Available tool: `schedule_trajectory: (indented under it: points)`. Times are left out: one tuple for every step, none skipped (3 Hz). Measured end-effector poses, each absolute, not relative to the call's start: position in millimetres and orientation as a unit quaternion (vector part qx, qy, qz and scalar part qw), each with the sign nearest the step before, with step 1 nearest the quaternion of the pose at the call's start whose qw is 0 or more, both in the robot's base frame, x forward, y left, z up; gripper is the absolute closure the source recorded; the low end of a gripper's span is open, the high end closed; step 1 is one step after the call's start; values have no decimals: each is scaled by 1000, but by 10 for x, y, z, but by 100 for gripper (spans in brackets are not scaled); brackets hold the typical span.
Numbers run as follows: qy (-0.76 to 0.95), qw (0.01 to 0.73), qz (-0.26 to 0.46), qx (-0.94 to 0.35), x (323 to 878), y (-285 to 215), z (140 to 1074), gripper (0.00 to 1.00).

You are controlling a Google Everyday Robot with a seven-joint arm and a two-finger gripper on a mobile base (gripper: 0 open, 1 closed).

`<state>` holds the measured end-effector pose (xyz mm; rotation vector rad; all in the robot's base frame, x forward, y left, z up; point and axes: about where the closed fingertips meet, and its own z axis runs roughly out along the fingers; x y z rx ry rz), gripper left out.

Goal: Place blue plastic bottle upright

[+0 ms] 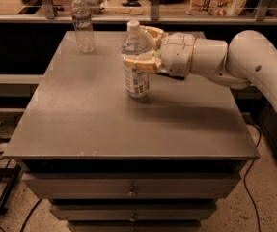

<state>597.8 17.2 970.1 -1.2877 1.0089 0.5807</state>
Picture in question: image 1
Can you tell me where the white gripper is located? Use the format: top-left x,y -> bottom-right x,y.
122,25 -> 196,77

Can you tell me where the blue label plastic bottle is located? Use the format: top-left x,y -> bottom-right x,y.
122,20 -> 151,98

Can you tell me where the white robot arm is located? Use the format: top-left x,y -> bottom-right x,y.
122,26 -> 277,113

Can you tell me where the clear empty water bottle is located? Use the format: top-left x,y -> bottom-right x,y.
71,0 -> 95,53

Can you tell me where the green snack bag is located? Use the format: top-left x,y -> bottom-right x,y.
158,47 -> 188,77

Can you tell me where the printed food bag background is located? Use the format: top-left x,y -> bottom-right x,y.
186,0 -> 247,16

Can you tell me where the grey drawer cabinet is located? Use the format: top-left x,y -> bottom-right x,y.
5,32 -> 259,232

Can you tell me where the round drawer knob upper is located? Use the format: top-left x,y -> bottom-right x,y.
127,187 -> 137,197

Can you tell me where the round drawer knob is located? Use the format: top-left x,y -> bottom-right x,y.
127,187 -> 137,197
129,213 -> 137,222

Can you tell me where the round drawer knob lower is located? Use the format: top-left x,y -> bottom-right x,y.
129,213 -> 137,222

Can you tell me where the black metal stand leg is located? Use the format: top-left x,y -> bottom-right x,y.
0,164 -> 21,216

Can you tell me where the grey metal rail frame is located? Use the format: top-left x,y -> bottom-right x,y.
0,0 -> 277,25

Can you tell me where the black cable right floor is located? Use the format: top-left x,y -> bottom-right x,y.
242,121 -> 263,232

